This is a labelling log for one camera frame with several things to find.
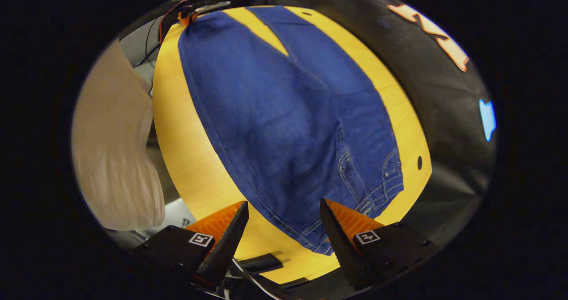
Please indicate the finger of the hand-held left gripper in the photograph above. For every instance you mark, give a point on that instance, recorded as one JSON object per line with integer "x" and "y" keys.
{"x": 187, "y": 19}

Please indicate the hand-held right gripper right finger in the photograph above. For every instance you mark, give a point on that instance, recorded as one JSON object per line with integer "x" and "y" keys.
{"x": 341, "y": 246}

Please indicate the person's beige clothing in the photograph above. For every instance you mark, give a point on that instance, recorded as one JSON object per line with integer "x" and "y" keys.
{"x": 115, "y": 149}

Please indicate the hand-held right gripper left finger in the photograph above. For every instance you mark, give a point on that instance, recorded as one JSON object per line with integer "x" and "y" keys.
{"x": 224, "y": 246}

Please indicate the black backdrop cloth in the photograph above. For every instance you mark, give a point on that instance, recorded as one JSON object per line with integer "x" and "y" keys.
{"x": 443, "y": 158}

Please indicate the blue denim jeans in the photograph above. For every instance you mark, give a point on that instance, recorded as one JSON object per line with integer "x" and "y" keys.
{"x": 275, "y": 122}

